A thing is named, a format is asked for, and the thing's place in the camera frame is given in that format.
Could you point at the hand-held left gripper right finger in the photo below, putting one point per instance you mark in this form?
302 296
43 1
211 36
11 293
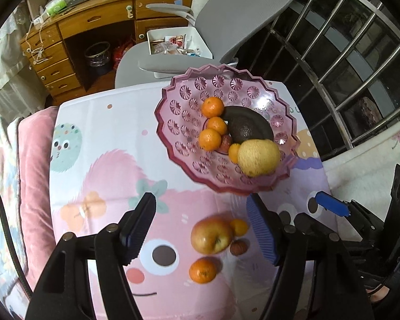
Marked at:
263 230

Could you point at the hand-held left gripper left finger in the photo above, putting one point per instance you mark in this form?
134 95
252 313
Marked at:
138 230

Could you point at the small orange tangerine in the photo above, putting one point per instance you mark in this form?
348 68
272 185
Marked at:
239 227

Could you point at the small red jujube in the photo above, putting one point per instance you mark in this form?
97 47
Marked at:
225 144
238 248

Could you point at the red yellow apple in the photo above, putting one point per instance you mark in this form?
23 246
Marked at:
211 235

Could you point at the yellow pear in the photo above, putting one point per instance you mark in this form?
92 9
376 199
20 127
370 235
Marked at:
258 158

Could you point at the dark purple avocado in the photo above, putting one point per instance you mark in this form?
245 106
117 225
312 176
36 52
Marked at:
241 135

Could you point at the pink glass fruit bowl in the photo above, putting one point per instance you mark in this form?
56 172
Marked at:
183 133

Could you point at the white flower print curtain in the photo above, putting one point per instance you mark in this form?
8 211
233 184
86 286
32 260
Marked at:
370 160

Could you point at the cartoon printed tablecloth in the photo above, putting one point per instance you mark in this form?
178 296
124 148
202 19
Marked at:
113 133

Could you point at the pink quilt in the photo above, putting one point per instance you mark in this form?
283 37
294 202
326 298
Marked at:
36 190

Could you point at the floral pastel blanket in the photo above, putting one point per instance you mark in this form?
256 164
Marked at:
3 206

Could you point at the metal window grille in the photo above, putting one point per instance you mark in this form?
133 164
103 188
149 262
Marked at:
346 56

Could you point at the red plastic bag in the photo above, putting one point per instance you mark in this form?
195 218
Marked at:
121 55

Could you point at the black trash bin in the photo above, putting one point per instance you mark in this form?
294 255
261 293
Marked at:
97 58

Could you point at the white storage box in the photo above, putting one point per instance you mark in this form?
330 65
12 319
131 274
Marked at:
200 40

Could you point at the white lace cover cloth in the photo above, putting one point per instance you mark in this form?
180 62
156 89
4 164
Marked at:
6 66

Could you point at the grey office chair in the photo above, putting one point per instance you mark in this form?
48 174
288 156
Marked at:
240 10

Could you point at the wooden desk with drawers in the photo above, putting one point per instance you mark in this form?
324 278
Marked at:
86 20

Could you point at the green tissue pack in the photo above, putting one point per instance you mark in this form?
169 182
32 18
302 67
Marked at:
56 6

